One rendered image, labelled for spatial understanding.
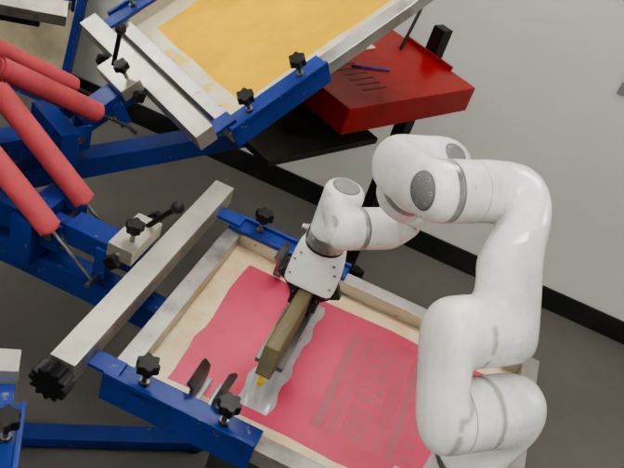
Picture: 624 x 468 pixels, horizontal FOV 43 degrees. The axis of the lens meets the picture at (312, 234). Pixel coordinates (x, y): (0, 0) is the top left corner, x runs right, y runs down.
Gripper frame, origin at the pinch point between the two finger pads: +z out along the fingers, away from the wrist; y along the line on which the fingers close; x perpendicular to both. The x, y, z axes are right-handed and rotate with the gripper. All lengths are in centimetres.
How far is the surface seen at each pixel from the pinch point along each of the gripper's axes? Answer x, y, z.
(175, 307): -5.8, -23.4, 10.7
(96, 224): 1.3, -46.8, 5.6
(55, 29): 190, -175, 72
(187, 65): 62, -58, -5
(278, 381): -9.0, 1.9, 13.7
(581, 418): 137, 108, 110
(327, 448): -18.4, 16.1, 14.3
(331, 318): 15.8, 5.8, 14.2
